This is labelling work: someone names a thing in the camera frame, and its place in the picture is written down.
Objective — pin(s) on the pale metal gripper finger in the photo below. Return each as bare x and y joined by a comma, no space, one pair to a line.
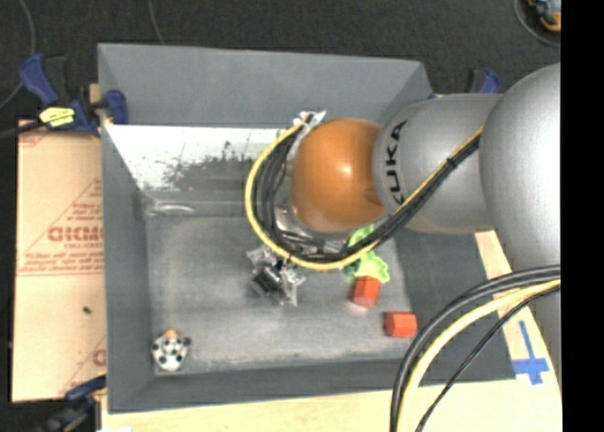
260,257
292,289

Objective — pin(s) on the grey metal bin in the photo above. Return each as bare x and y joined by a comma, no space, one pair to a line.
212,326

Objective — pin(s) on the orange-red block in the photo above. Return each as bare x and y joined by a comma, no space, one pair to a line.
365,292
400,324

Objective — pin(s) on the white black-spotted toy animal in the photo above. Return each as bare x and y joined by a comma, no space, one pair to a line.
170,350

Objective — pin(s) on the brown cardboard board red print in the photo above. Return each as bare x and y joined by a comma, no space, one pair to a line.
56,213

